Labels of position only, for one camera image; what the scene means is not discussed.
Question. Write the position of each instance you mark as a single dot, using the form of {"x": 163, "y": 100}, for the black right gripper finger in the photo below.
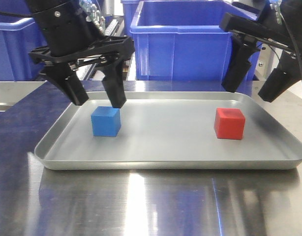
{"x": 281, "y": 78}
{"x": 243, "y": 47}

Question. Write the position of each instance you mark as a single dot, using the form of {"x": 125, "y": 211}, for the perforated steel shelf post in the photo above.
{"x": 265, "y": 61}

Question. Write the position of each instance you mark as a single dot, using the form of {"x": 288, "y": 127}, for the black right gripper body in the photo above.
{"x": 278, "y": 21}

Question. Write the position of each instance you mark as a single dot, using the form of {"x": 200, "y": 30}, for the red cube block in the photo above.
{"x": 229, "y": 123}

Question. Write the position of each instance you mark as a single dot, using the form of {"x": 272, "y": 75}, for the blue plastic bin left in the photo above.
{"x": 18, "y": 36}

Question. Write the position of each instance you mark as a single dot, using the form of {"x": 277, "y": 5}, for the silver metal tray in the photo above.
{"x": 168, "y": 130}

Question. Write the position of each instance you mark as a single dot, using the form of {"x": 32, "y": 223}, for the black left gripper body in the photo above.
{"x": 72, "y": 38}

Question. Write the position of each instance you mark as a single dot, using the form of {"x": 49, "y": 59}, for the blue plastic bin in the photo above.
{"x": 180, "y": 40}
{"x": 18, "y": 36}

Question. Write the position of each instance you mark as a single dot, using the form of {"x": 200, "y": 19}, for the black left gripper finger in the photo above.
{"x": 66, "y": 80}
{"x": 111, "y": 66}

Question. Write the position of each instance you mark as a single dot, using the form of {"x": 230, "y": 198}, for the blue plastic bin right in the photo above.
{"x": 180, "y": 40}

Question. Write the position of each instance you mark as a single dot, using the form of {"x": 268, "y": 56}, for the blue cube block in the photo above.
{"x": 106, "y": 121}

